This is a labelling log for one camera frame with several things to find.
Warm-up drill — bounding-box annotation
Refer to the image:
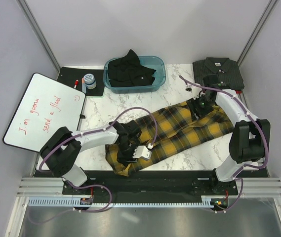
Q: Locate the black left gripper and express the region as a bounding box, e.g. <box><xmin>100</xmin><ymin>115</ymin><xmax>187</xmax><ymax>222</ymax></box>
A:
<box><xmin>117</xmin><ymin>141</ymin><xmax>141</xmax><ymax>166</ymax></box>

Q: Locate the teal plastic bin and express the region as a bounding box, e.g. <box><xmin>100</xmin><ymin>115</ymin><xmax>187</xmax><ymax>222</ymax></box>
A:
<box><xmin>103</xmin><ymin>50</ymin><xmax>166</xmax><ymax>93</ymax></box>

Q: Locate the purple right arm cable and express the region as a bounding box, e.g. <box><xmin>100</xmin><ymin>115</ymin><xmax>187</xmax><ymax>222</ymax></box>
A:
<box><xmin>179</xmin><ymin>75</ymin><xmax>271</xmax><ymax>214</ymax></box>

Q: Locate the folded dark striped shirt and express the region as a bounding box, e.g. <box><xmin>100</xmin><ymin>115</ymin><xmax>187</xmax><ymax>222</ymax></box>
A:
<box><xmin>192</xmin><ymin>57</ymin><xmax>244</xmax><ymax>90</ymax></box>

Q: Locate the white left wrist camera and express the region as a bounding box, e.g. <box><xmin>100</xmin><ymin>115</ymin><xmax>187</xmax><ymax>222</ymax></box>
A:
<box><xmin>132</xmin><ymin>146</ymin><xmax>152</xmax><ymax>160</ymax></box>

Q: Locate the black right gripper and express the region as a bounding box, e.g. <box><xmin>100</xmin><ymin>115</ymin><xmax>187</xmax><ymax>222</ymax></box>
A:
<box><xmin>185</xmin><ymin>94</ymin><xmax>214</xmax><ymax>122</ymax></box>

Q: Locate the black shirt in bin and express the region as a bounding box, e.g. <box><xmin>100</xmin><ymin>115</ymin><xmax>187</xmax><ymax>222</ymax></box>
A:
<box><xmin>108</xmin><ymin>49</ymin><xmax>156</xmax><ymax>87</ymax></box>

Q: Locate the small blue white jar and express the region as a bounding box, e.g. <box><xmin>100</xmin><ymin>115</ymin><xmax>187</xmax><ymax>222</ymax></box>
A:
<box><xmin>83</xmin><ymin>74</ymin><xmax>96</xmax><ymax>89</ymax></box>

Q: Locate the white dry-erase board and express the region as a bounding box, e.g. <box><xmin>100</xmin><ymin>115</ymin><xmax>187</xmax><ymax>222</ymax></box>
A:
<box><xmin>3</xmin><ymin>73</ymin><xmax>85</xmax><ymax>152</ymax></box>

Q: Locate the aluminium frame rail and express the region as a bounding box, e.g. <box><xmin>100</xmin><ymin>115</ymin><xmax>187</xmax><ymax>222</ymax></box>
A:
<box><xmin>18</xmin><ymin>177</ymin><xmax>281</xmax><ymax>198</ymax></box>

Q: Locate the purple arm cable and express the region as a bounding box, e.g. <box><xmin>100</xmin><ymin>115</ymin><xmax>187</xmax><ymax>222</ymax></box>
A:
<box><xmin>179</xmin><ymin>75</ymin><xmax>271</xmax><ymax>214</ymax></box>
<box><xmin>38</xmin><ymin>107</ymin><xmax>159</xmax><ymax>213</ymax></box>

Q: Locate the light blue cable duct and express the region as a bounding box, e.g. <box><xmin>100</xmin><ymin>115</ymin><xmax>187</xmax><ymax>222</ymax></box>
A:
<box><xmin>28</xmin><ymin>197</ymin><xmax>215</xmax><ymax>208</ymax></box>

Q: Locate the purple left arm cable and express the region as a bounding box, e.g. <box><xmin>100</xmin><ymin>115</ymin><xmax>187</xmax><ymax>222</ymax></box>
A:
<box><xmin>38</xmin><ymin>107</ymin><xmax>159</xmax><ymax>213</ymax></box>

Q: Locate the red whiteboard marker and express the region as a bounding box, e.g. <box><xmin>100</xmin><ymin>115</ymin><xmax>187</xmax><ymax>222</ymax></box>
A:
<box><xmin>74</xmin><ymin>79</ymin><xmax>79</xmax><ymax>89</ymax></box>

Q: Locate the yellow plaid long sleeve shirt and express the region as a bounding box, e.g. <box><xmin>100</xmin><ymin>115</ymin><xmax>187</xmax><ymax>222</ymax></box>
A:
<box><xmin>105</xmin><ymin>100</ymin><xmax>234</xmax><ymax>176</ymax></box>

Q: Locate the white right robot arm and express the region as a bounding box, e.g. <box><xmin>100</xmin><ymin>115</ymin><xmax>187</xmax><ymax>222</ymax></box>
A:
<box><xmin>192</xmin><ymin>74</ymin><xmax>271</xmax><ymax>195</ymax></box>

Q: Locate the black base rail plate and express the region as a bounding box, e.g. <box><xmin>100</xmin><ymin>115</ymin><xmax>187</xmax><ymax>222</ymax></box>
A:
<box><xmin>34</xmin><ymin>169</ymin><xmax>240</xmax><ymax>203</ymax></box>

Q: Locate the black mat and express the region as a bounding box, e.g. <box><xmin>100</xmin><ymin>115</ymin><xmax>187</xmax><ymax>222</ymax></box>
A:
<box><xmin>57</xmin><ymin>67</ymin><xmax>105</xmax><ymax>97</ymax></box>

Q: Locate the blue orange eraser stick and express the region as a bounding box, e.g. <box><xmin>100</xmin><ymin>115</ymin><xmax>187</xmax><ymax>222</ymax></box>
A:
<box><xmin>81</xmin><ymin>78</ymin><xmax>86</xmax><ymax>94</ymax></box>

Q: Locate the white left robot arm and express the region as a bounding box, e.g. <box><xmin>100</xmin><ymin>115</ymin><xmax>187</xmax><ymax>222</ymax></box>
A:
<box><xmin>40</xmin><ymin>121</ymin><xmax>141</xmax><ymax>194</ymax></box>

